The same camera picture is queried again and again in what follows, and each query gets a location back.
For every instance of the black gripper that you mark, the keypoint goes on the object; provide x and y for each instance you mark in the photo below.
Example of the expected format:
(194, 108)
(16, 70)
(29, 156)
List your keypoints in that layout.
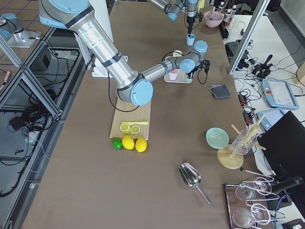
(192, 73)
(189, 19)

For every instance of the blue plastic cup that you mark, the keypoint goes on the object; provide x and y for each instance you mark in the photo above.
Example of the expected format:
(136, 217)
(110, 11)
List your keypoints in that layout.
(190, 38)

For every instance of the pink plastic cup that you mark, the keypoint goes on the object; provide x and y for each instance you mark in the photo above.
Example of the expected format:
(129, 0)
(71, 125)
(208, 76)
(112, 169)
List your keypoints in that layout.
(173, 75)

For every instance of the white plastic cup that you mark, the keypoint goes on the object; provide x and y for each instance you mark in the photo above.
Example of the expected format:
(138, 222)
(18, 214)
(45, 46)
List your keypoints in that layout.
(177, 53)

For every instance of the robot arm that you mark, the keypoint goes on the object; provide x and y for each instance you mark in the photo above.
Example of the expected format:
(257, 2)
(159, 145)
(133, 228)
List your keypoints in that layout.
(191, 8)
(132, 86)

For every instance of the beige rabbit tray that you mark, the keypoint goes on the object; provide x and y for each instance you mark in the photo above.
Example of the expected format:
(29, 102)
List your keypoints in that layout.
(181, 78)

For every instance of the black framed mirror tray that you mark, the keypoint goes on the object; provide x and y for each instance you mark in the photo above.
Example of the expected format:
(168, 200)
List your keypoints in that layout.
(233, 203)

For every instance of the pink bowl with ice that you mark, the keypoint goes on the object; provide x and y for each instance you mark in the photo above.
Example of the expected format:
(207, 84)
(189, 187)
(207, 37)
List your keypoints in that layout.
(217, 18)

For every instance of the grey folded cloth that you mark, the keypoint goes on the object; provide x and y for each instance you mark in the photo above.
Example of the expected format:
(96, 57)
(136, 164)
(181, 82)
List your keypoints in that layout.
(220, 92)

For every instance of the yellow plastic knife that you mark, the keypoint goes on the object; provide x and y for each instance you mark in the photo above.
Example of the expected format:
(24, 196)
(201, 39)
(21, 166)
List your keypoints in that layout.
(136, 123)

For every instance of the mint green bowl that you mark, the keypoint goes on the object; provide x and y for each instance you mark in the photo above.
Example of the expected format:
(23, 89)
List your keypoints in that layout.
(217, 138)

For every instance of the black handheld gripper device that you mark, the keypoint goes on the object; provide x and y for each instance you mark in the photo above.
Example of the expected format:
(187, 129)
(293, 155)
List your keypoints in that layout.
(263, 70)

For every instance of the bamboo cutting board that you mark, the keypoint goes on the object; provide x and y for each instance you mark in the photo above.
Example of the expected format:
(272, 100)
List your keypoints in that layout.
(141, 114)

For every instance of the lemon half slice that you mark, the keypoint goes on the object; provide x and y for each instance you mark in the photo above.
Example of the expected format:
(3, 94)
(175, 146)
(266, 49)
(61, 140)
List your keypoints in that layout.
(125, 128)
(135, 129)

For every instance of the whole yellow lemon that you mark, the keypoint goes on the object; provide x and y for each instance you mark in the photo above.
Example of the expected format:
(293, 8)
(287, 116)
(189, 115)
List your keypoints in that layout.
(128, 142)
(141, 145)

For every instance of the clear glass mug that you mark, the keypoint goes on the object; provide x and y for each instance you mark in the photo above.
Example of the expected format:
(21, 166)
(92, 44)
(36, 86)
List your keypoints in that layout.
(242, 144)

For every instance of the blue teach pendant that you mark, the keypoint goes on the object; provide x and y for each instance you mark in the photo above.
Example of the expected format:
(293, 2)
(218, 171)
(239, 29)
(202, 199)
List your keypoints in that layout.
(278, 93)
(271, 117)

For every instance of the wooden mug tree stand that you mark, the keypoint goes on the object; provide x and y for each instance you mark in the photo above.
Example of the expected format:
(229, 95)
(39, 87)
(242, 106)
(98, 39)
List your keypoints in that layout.
(232, 156)

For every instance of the green lime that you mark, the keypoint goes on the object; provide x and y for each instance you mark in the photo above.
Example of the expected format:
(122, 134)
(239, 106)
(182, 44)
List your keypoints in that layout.
(117, 143)

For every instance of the steel scoop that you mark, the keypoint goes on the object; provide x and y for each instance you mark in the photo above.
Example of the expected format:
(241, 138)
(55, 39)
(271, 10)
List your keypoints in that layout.
(192, 178)

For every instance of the black computer monitor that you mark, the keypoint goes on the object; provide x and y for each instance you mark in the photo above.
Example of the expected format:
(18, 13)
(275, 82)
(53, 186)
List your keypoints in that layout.
(285, 146)

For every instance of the wine glass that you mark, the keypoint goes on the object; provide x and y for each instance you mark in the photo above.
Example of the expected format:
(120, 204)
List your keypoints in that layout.
(249, 218)
(248, 190)

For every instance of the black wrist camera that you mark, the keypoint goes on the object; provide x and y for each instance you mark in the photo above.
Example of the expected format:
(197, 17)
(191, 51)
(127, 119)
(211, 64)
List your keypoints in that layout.
(204, 64)

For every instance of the aluminium frame post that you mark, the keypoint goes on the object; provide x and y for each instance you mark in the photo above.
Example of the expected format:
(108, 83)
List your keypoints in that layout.
(258, 12)

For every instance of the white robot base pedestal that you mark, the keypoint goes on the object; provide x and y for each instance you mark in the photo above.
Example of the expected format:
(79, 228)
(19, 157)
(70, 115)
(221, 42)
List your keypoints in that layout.
(102, 46)

